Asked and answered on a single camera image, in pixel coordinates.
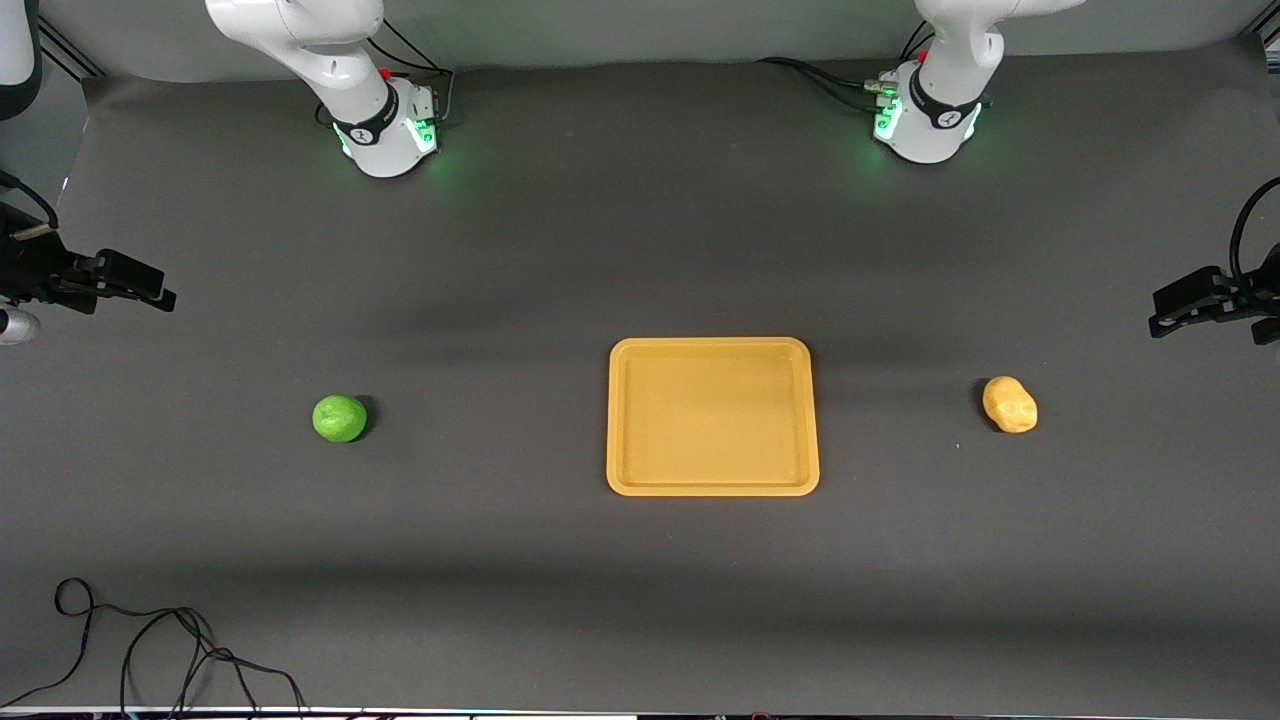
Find green apple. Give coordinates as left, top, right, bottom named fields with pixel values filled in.
left=312, top=394, right=369, bottom=444

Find yellow potato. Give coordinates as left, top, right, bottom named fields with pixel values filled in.
left=982, top=375, right=1039, bottom=435

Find dark grey table mat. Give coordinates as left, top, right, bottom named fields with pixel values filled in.
left=0, top=35, right=1280, bottom=713

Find black left arm base cables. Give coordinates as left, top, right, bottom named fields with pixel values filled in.
left=757, top=20, right=936, bottom=113

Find orange plastic tray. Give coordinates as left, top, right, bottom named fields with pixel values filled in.
left=606, top=337, right=821, bottom=498

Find black arm base cables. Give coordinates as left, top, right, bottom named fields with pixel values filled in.
left=757, top=20, right=936, bottom=113
left=316, top=20, right=457, bottom=129

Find black right arm base cables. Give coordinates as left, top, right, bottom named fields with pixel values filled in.
left=316, top=20, right=457, bottom=129

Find loose black cable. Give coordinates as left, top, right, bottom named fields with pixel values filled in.
left=0, top=578, right=311, bottom=717

